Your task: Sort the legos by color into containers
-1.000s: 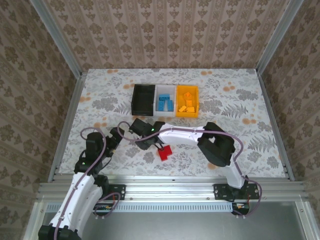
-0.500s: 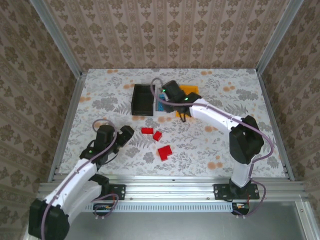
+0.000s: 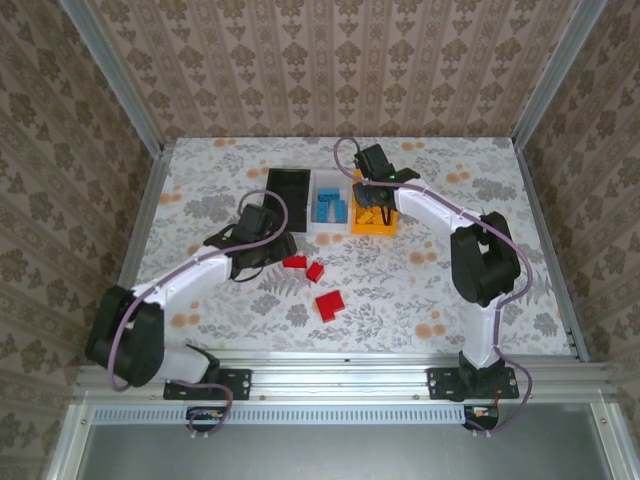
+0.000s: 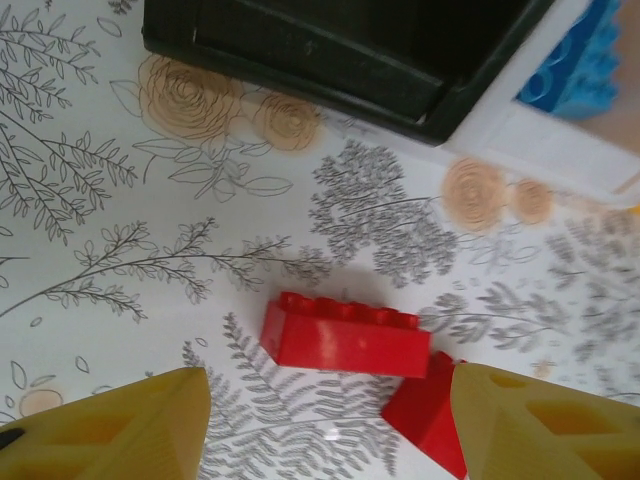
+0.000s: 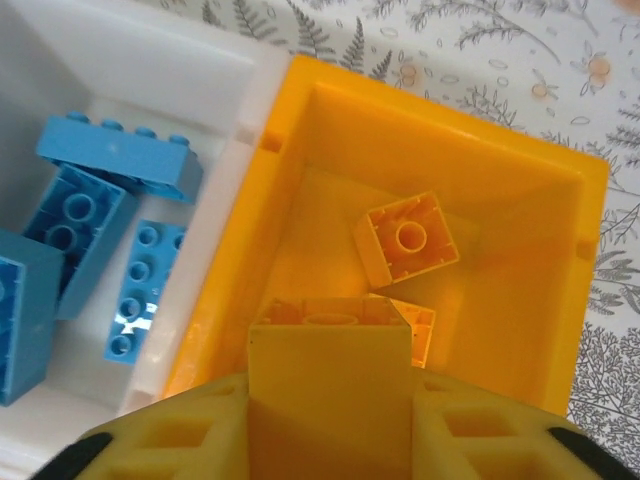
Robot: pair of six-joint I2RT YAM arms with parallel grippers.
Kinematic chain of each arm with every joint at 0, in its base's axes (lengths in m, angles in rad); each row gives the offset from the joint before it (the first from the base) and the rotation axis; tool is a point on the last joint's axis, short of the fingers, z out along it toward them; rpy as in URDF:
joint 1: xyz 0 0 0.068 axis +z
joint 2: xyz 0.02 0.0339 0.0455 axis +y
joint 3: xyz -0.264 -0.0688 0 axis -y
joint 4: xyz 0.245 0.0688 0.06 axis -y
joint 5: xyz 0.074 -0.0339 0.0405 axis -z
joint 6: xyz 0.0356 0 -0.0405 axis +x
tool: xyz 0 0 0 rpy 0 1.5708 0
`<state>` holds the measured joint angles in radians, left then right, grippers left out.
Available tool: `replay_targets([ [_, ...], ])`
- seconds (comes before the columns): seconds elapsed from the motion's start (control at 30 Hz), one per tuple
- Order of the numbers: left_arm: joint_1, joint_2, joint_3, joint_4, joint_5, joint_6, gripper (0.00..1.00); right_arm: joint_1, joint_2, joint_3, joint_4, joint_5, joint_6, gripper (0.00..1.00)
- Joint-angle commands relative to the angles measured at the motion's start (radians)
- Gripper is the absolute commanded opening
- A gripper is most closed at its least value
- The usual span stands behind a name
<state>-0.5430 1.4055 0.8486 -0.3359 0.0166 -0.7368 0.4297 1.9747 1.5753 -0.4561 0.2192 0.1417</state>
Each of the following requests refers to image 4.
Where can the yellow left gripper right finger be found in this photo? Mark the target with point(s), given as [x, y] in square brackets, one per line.
[540, 430]

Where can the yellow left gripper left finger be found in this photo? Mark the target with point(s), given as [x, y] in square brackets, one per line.
[110, 430]

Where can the blue lego brick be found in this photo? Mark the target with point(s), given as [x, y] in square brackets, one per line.
[575, 75]

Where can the floral white tablecloth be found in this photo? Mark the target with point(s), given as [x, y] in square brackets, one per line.
[150, 250]

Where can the long red lego brick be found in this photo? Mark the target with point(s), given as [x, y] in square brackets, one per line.
[350, 340]

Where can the white plastic bin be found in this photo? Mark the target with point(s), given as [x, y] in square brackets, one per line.
[530, 135]

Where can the black plastic bin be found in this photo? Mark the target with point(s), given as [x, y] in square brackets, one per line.
[325, 65]

